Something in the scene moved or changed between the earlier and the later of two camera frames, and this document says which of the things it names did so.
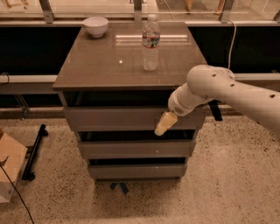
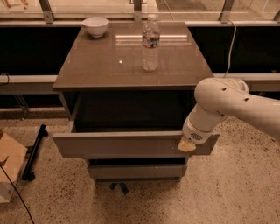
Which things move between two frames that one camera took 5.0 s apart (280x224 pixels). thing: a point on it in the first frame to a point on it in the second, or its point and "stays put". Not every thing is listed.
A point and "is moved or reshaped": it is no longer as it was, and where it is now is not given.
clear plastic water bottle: x=150 y=44 stays put
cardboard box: x=12 y=156 stays put
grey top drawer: x=126 y=118 is moved or reshaped
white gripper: x=176 y=106 to x=194 y=133
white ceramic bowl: x=96 y=26 stays put
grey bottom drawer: x=137 y=171 stays put
